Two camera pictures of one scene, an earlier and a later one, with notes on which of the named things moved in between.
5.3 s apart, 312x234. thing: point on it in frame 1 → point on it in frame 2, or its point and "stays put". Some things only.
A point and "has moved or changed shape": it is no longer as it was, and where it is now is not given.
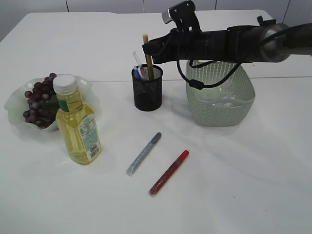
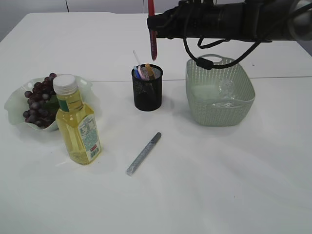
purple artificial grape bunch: x=42 y=103 stays put
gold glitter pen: x=149 y=59 has moved or changed shape
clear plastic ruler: x=136 y=58 stays put
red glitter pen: x=168 y=172 → x=153 y=32
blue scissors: x=138 y=75 stays put
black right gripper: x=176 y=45 → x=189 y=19
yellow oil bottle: x=77 y=125 stays put
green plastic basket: x=228 y=104 stays put
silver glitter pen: x=143 y=154 stays put
